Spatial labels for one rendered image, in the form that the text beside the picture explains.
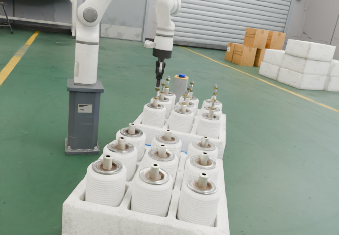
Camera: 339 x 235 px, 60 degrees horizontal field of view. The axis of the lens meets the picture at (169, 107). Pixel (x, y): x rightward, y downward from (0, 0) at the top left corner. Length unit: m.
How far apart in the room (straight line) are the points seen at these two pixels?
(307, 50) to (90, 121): 2.97
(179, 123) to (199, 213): 0.56
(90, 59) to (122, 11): 5.06
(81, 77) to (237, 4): 6.08
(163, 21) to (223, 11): 5.83
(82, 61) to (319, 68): 3.18
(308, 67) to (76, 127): 3.05
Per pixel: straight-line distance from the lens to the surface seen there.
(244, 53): 4.99
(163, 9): 1.16
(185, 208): 0.73
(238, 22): 7.17
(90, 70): 1.26
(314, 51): 3.85
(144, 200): 0.73
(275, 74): 4.17
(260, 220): 1.14
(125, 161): 0.83
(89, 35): 1.26
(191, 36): 6.68
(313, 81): 3.96
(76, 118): 1.29
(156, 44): 1.18
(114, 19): 6.26
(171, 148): 0.91
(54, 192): 1.12
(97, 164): 0.76
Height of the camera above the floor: 0.63
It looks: 17 degrees down
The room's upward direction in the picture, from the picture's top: 8 degrees clockwise
